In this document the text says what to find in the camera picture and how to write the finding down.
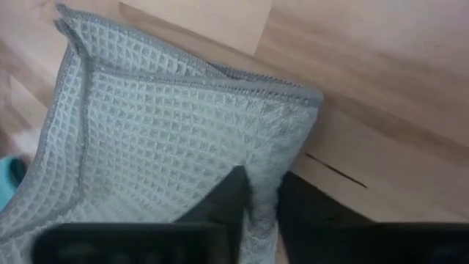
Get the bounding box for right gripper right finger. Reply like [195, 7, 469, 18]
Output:
[276, 171, 374, 264]

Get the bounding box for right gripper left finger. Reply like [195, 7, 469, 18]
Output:
[175, 165, 254, 264]

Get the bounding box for grey waffle microfiber towel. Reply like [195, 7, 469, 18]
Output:
[0, 3, 324, 264]

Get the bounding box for turquoise microfiber towel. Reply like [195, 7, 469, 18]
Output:
[0, 155, 29, 212]

